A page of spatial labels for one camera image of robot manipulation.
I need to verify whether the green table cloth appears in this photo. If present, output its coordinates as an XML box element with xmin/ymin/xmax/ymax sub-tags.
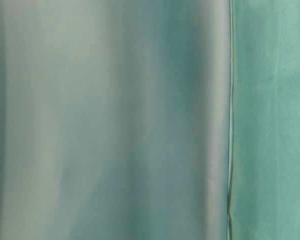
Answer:
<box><xmin>0</xmin><ymin>0</ymin><xmax>300</xmax><ymax>240</ymax></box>

